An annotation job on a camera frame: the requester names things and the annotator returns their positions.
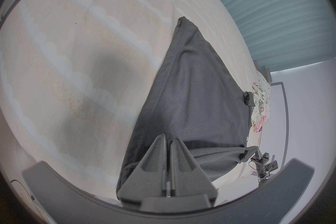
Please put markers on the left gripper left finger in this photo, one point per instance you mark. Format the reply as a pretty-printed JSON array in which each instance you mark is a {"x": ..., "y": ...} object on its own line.
[{"x": 149, "y": 170}]

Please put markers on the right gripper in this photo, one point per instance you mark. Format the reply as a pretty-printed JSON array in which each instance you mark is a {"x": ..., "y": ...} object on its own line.
[{"x": 259, "y": 160}]

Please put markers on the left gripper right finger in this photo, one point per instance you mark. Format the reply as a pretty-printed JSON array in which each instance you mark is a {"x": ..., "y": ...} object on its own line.
[{"x": 186, "y": 170}]

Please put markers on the black shorts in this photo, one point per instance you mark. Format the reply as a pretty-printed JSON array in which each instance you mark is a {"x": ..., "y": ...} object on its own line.
[{"x": 199, "y": 99}]

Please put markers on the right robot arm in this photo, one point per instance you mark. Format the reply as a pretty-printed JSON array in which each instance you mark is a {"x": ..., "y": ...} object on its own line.
[{"x": 263, "y": 177}]

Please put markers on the bed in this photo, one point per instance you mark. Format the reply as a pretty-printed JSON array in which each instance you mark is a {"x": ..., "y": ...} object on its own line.
[{"x": 65, "y": 60}]

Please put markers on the purple satin garment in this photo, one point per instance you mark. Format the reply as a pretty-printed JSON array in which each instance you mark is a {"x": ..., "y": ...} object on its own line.
[{"x": 259, "y": 129}]

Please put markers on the pink garment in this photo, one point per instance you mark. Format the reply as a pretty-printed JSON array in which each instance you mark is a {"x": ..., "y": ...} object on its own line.
[{"x": 258, "y": 123}]

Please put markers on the white printed pyjama garment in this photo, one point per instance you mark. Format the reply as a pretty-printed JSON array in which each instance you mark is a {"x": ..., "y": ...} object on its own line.
[{"x": 259, "y": 107}]

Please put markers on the grey bedside table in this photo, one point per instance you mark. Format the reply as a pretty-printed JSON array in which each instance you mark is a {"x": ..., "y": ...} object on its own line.
[{"x": 262, "y": 70}]

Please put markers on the blue-green curtain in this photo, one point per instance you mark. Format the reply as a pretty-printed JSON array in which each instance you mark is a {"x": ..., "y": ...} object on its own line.
[{"x": 288, "y": 28}]

